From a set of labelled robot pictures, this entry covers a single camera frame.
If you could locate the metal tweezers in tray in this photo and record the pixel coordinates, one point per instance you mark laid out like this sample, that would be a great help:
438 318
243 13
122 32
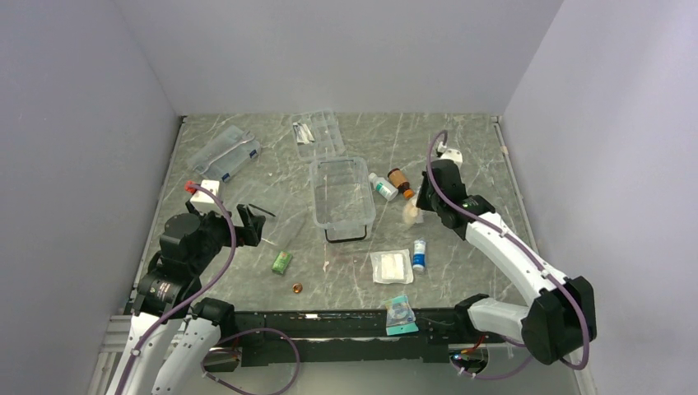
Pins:
303 134

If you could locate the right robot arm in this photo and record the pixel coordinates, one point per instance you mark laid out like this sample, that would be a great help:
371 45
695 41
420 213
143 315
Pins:
558 316

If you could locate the clear kit lid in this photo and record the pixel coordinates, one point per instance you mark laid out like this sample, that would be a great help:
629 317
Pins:
284 212

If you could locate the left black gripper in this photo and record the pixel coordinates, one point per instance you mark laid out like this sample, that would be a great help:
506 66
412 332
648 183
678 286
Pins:
249 233

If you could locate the white medicine bottle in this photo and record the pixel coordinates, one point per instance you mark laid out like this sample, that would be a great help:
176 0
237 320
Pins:
383 187

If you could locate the clear box with blue latches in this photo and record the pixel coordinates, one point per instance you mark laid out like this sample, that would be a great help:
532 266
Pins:
225 155

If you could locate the clear medicine kit box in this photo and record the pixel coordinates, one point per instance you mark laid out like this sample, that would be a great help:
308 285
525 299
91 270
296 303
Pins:
344 208

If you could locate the teal packaged item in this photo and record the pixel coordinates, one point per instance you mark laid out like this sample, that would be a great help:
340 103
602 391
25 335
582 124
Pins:
400 318

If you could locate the black front rail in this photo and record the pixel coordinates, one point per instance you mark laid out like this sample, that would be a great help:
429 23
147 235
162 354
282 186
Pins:
262 338

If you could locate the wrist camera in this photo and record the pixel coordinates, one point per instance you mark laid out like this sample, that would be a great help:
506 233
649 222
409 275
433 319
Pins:
201 201
453 155

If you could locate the green sachet packet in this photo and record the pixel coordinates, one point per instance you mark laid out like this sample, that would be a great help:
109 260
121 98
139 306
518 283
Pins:
281 262

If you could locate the amber medicine bottle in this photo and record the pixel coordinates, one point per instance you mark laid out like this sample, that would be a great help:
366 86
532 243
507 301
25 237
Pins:
399 180

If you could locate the white gauze packet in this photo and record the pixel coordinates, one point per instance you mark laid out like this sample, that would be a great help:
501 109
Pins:
392 267

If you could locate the clear divided organizer tray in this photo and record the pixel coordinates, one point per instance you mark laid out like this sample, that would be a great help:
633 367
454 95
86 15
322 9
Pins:
328 138

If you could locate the blue white bandage roll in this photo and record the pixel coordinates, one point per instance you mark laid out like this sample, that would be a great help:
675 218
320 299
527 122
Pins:
419 255

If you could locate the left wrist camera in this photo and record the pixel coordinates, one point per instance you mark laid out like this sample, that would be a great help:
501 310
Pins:
201 201

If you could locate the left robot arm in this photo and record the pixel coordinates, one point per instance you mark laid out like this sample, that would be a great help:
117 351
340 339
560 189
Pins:
173 326

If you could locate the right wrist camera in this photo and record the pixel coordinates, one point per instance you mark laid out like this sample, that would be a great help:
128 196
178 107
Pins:
453 155

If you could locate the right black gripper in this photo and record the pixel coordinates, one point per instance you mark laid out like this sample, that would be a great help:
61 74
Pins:
421 201

